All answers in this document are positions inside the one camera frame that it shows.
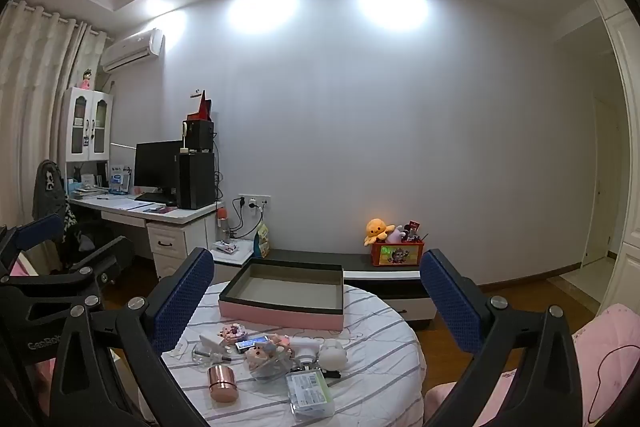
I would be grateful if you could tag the colourful snack bag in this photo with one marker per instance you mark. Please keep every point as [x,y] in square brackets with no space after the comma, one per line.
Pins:
[262,242]

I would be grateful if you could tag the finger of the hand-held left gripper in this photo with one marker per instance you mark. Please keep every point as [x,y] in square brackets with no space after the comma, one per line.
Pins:
[37,232]
[50,277]

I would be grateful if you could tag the white door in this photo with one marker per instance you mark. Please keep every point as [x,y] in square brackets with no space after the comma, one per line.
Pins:
[597,227]

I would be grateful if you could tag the orange octopus plush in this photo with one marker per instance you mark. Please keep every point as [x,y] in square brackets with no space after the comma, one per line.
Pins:
[376,228]

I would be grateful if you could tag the cream curtain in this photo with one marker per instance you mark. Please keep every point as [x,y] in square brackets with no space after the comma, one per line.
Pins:
[35,82]

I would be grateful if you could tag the pink pillow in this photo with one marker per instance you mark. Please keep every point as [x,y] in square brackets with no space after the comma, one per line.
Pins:
[22,268]

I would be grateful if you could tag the black office chair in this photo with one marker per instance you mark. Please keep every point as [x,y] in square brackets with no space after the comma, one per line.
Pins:
[107,252]

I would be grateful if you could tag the blue white package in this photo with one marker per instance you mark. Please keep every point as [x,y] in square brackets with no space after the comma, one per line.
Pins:
[117,179]

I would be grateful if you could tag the white air conditioner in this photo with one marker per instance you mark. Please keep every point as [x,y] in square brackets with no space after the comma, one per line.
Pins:
[132,49]

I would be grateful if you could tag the white desk drawer unit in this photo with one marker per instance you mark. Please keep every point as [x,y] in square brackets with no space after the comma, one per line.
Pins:
[167,252]

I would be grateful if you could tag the pink doll figurine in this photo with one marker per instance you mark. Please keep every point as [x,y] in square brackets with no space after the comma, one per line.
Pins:
[260,352]

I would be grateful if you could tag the clear glass bowl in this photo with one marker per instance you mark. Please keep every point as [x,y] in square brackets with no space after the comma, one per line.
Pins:
[270,373]

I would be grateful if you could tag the white wall power outlet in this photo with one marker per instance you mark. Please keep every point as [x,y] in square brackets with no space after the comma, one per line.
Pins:
[255,202]

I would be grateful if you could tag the white desk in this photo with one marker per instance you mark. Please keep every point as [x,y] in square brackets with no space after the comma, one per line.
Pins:
[190,217]

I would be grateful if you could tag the clear plastic labelled box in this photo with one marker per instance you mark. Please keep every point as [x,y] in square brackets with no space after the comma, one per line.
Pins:
[307,394]

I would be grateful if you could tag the black speaker box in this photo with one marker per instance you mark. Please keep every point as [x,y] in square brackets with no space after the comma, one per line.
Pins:
[200,134]

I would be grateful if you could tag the black keyboard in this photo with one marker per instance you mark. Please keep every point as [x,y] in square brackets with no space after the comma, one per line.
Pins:
[152,197]

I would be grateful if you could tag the white wardrobe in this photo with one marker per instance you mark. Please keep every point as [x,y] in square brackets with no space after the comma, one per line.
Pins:
[627,107]

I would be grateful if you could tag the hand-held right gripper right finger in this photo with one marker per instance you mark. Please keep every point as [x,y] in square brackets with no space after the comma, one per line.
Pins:
[450,307]

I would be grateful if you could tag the small black pen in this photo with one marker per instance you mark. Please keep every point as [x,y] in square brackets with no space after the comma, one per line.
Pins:
[215,355]

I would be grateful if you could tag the purple plush toy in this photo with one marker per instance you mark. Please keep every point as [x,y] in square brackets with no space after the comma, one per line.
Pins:
[397,234]

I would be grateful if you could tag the pink cardboard box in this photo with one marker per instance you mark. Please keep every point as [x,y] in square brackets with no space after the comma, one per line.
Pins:
[280,314]

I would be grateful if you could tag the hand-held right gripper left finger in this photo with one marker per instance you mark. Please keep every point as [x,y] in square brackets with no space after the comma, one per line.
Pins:
[180,307]

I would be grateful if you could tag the black computer tower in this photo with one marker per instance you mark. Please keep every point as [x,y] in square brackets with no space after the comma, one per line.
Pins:
[195,182]

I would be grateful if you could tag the white glass-door cabinet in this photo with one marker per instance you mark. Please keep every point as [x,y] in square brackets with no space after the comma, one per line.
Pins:
[85,127]

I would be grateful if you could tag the rose gold metal cup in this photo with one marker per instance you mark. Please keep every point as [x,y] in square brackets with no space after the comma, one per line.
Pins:
[222,384]

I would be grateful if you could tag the pink quilt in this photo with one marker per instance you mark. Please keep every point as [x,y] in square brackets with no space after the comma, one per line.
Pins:
[605,347]

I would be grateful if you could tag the white papers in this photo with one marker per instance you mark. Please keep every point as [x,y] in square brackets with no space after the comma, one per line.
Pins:
[127,204]

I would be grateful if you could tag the small cream desk gadget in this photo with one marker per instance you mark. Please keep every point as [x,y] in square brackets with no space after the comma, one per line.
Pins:
[185,134]

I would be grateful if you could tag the black computer monitor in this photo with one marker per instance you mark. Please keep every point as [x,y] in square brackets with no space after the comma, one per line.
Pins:
[157,164]

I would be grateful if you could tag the clear bottle orange cap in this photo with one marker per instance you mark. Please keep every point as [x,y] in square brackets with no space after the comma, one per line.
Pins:
[223,227]

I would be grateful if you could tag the orange toy storage box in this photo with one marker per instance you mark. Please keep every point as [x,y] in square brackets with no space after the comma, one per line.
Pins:
[397,254]

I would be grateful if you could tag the pink toy candy packet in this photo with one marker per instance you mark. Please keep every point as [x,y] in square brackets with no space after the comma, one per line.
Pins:
[232,332]

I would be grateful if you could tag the blue card packet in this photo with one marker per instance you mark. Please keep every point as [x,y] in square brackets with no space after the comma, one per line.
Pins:
[250,343]

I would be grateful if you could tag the small pink doll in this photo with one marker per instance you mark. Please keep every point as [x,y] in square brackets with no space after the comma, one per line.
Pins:
[86,81]

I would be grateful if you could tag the white rectangular device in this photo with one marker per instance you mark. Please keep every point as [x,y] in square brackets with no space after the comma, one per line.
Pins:
[210,341]

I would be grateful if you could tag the red black toy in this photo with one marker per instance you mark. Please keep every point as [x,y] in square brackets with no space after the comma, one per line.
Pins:
[412,229]

